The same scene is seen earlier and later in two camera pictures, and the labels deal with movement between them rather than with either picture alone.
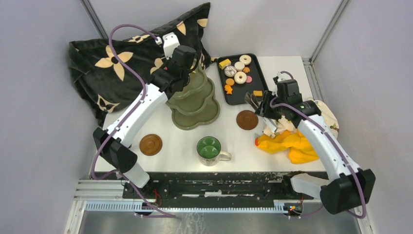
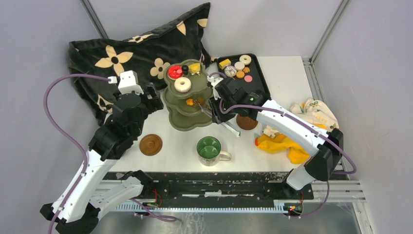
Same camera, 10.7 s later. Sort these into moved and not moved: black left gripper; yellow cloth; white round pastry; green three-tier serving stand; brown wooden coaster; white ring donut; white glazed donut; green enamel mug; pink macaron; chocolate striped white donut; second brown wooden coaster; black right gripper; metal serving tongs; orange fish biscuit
Moved: black right gripper; orange fish biscuit; white ring donut; black left gripper; metal serving tongs
Not moved: green enamel mug; white glazed donut; white round pastry; second brown wooden coaster; yellow cloth; pink macaron; green three-tier serving stand; chocolate striped white donut; brown wooden coaster
